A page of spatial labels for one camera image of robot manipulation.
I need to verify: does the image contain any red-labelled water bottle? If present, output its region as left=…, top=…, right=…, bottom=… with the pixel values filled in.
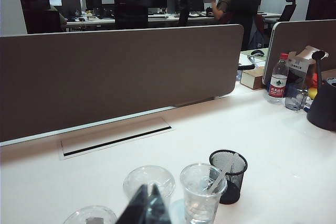
left=267, top=52, right=290, bottom=105

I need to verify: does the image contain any small clear plastic cup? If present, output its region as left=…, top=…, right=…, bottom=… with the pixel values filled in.
left=62, top=205, right=118, bottom=224

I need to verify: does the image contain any black gooseneck kettle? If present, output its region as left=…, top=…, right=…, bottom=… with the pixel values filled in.
left=306, top=50, right=336, bottom=132

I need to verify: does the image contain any black mesh pen holder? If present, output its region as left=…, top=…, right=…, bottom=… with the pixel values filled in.
left=209, top=150, right=248, bottom=205

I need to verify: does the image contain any large clear plastic cup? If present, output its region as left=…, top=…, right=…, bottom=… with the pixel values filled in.
left=122, top=165, right=176, bottom=201

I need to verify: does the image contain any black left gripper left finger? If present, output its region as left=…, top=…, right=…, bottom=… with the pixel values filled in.
left=117, top=184, right=149, bottom=224

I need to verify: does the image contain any open printed cardboard box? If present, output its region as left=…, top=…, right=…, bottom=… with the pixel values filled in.
left=287, top=45, right=329, bottom=89

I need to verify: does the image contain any black office chair with headrest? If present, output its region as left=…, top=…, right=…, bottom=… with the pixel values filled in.
left=277, top=0, right=298, bottom=23

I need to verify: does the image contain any white drinking straw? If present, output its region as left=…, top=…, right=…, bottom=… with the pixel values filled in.
left=206, top=153, right=238, bottom=194

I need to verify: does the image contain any clear glass mug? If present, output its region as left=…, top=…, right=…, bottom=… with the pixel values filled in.
left=285, top=82, right=309, bottom=112

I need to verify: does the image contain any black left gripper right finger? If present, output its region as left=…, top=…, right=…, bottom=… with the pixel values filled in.
left=150, top=183, right=173, bottom=224

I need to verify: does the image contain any beige cardboard box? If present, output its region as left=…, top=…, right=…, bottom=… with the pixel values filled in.
left=239, top=67, right=266, bottom=90

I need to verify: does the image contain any medium clear labelled plastic cup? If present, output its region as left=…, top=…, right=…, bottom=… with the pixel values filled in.
left=180, top=163, right=228, bottom=224

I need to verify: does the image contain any orange and yellow toy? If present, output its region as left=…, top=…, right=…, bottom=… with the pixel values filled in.
left=304, top=71, right=320, bottom=99

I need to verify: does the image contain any brown desk partition screen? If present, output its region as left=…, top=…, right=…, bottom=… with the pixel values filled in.
left=262, top=19, right=336, bottom=86
left=0, top=24, right=245, bottom=144

